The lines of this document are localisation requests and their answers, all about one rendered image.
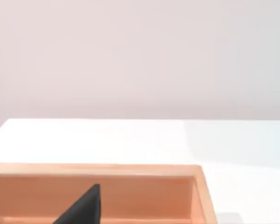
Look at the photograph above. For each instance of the shallow salmon-coloured box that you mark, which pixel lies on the shallow salmon-coloured box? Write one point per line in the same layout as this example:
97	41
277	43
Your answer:
144	193

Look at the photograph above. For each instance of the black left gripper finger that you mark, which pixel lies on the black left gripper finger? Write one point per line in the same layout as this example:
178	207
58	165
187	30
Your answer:
86	207

